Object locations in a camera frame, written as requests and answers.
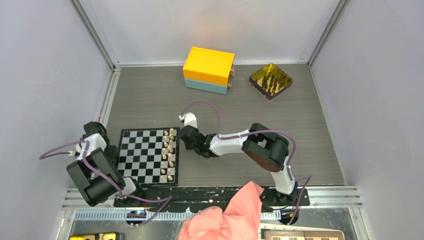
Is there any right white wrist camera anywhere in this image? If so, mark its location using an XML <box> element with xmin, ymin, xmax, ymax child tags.
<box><xmin>178</xmin><ymin>112</ymin><xmax>198</xmax><ymax>129</ymax></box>

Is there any pink cloth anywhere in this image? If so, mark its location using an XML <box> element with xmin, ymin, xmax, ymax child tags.
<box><xmin>178</xmin><ymin>181</ymin><xmax>264</xmax><ymax>240</ymax></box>

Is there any black white chess board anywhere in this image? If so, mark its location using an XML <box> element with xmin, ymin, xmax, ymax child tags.
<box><xmin>117</xmin><ymin>127</ymin><xmax>180</xmax><ymax>187</ymax></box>

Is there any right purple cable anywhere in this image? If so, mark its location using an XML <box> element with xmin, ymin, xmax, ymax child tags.
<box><xmin>181</xmin><ymin>100</ymin><xmax>313</xmax><ymax>226</ymax></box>

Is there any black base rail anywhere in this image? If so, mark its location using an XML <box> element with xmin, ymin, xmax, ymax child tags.
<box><xmin>113</xmin><ymin>186</ymin><xmax>311</xmax><ymax>213</ymax></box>

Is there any gold tin at bottom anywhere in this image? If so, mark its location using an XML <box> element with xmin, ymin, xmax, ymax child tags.
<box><xmin>69</xmin><ymin>231</ymin><xmax>122</xmax><ymax>240</ymax></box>

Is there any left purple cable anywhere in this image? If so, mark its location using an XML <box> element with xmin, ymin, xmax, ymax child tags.
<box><xmin>39</xmin><ymin>140</ymin><xmax>173</xmax><ymax>228</ymax></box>

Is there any purple cable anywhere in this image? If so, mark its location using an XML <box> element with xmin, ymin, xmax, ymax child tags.
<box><xmin>181</xmin><ymin>100</ymin><xmax>313</xmax><ymax>226</ymax></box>
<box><xmin>39</xmin><ymin>140</ymin><xmax>173</xmax><ymax>228</ymax></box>

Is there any gold tin tray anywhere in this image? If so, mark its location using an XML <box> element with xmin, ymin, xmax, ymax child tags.
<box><xmin>248</xmin><ymin>63</ymin><xmax>293</xmax><ymax>102</ymax></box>

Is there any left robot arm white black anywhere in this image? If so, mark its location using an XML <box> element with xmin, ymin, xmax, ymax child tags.
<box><xmin>66</xmin><ymin>121</ymin><xmax>146</xmax><ymax>208</ymax></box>

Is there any wooden chess board box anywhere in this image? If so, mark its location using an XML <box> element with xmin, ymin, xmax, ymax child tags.
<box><xmin>264</xmin><ymin>230</ymin><xmax>345</xmax><ymax>240</ymax></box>

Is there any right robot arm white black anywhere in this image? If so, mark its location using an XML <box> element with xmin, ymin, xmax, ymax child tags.
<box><xmin>179</xmin><ymin>123</ymin><xmax>298</xmax><ymax>206</ymax></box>

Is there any yellow and teal box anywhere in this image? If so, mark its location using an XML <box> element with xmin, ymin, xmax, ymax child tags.
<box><xmin>182</xmin><ymin>46</ymin><xmax>235</xmax><ymax>95</ymax></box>

